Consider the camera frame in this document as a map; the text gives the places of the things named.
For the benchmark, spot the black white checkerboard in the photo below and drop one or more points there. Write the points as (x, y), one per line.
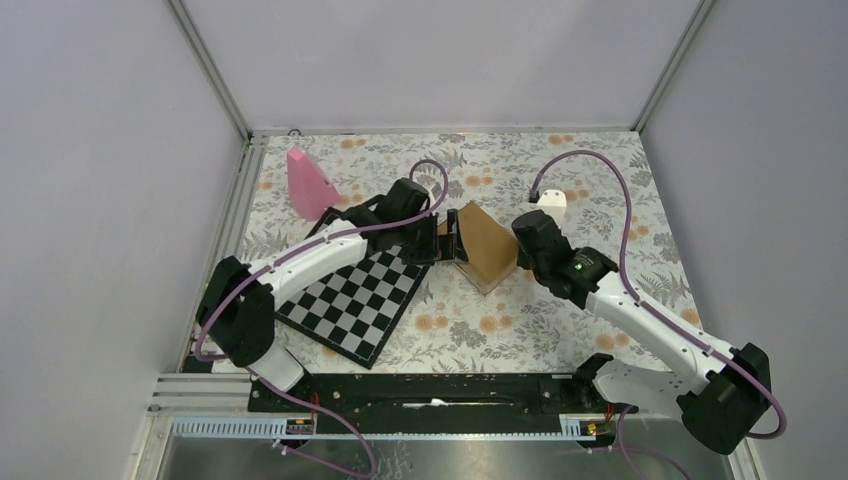
(354, 310)

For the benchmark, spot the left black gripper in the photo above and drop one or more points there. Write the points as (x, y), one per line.
(439, 247)

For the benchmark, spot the pink triangular block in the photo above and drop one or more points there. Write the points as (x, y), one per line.
(311, 192)

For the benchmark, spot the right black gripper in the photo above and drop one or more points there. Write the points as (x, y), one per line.
(522, 259)

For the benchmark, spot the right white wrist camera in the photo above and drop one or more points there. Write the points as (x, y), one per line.
(552, 202)

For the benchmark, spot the aluminium corner post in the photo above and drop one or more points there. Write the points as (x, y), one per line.
(203, 56)
(687, 39)

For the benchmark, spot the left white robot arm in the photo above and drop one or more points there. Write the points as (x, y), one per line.
(239, 304)

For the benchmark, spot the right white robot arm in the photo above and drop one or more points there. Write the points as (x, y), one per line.
(716, 390)

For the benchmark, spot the left aluminium corner post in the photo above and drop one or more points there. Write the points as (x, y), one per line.
(203, 56)

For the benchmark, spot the floral patterned table mat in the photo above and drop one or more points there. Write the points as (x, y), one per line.
(613, 205)

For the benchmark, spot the right aluminium corner post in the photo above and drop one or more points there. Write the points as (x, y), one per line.
(687, 39)

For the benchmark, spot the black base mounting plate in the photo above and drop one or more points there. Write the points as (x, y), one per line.
(428, 406)

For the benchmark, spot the brown cardboard express box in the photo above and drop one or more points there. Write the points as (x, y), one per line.
(492, 251)

